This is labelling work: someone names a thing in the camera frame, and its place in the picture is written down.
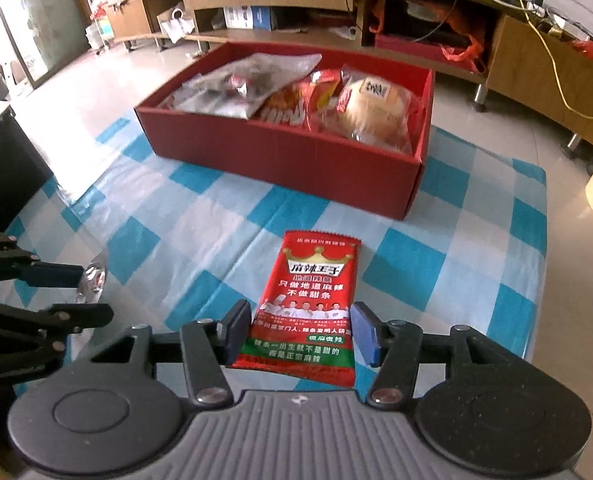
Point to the silver foil snack bag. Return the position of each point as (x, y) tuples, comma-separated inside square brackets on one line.
[(90, 287)]

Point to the clear dark snack packet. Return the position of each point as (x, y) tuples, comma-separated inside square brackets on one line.
[(239, 89)]

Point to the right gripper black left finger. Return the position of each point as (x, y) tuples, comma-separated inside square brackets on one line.
[(207, 346)]

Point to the blue white checkered tablecloth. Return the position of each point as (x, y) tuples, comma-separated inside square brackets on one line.
[(187, 242)]

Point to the red spicy snack bag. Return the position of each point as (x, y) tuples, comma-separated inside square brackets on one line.
[(297, 103)]

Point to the round steamed cake packet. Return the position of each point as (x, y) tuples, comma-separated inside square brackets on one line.
[(373, 111)]

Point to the wooden tv stand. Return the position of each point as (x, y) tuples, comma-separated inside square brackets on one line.
[(515, 48)]

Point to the blue white carton box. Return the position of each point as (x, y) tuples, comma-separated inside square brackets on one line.
[(250, 17)]

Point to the black cabinet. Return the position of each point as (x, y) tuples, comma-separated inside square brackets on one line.
[(23, 171)]

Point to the orange plastic bag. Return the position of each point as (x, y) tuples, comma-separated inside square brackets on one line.
[(433, 30)]

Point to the red cardboard box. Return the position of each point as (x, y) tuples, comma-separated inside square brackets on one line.
[(322, 164)]

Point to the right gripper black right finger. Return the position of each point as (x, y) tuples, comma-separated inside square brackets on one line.
[(394, 347)]

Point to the red crown spicy strip packet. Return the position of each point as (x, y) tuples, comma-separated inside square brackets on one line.
[(302, 325)]

